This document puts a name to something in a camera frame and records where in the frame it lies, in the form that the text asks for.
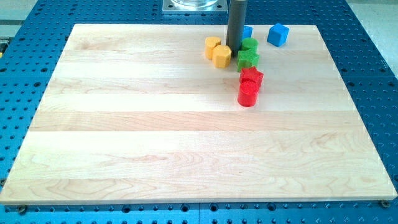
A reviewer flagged red star block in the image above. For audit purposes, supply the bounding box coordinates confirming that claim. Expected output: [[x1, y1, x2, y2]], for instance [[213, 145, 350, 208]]
[[239, 67, 264, 88]]

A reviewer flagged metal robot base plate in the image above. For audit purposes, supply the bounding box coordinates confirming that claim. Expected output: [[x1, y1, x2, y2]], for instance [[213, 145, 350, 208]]
[[162, 0, 228, 14]]

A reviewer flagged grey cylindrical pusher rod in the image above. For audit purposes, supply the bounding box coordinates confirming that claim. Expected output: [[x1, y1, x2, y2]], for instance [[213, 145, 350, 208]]
[[226, 0, 248, 57]]

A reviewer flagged yellow rounded block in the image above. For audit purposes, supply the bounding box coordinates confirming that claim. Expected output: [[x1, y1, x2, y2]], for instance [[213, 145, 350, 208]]
[[205, 36, 221, 60]]

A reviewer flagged light wooden board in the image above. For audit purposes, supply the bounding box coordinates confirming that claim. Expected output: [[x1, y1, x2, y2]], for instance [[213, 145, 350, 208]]
[[1, 24, 397, 205]]

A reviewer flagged yellow hexagon block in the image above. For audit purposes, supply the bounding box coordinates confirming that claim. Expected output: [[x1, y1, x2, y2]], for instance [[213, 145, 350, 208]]
[[212, 45, 232, 68]]

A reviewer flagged blue cube block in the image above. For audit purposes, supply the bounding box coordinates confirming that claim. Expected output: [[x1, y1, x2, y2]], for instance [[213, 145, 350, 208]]
[[267, 23, 290, 47]]

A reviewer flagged green cylinder block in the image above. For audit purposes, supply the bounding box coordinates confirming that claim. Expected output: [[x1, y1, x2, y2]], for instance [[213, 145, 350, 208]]
[[240, 37, 259, 52]]

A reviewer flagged green star block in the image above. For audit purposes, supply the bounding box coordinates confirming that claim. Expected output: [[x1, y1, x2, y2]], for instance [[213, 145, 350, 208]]
[[237, 49, 259, 72]]

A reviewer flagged red cylinder block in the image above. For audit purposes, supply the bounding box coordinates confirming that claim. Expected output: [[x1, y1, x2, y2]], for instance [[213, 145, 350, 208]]
[[238, 81, 259, 107]]

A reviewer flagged blue block behind rod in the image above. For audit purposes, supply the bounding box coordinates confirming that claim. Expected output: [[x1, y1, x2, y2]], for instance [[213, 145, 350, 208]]
[[242, 26, 253, 39]]

